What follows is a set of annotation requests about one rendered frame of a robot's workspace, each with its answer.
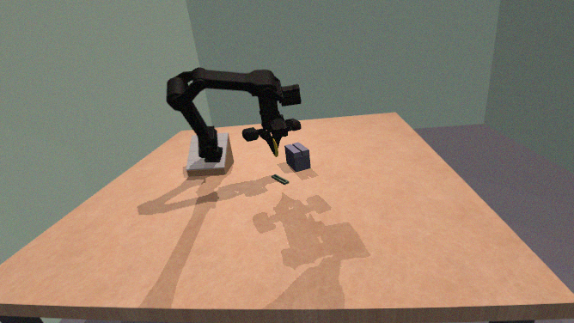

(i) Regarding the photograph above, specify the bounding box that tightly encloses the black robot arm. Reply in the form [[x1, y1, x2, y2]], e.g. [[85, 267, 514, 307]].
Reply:
[[166, 67, 302, 162]]

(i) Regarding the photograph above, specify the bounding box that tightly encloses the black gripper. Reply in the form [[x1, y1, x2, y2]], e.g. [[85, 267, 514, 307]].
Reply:
[[242, 108, 302, 155]]

